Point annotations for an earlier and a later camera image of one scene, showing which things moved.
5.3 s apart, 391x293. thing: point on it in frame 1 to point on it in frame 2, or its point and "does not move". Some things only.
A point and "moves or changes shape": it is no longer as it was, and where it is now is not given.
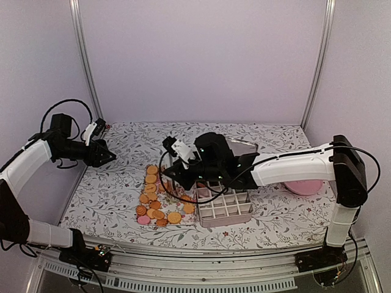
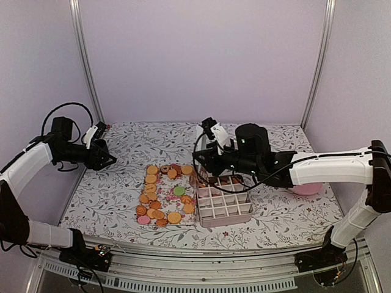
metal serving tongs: [172, 186] moves or changes shape
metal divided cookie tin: [218, 205] does not move
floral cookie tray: [164, 202] does not move
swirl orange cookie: [140, 210] does not move
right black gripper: [185, 181] to [211, 165]
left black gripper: [94, 159] does not move
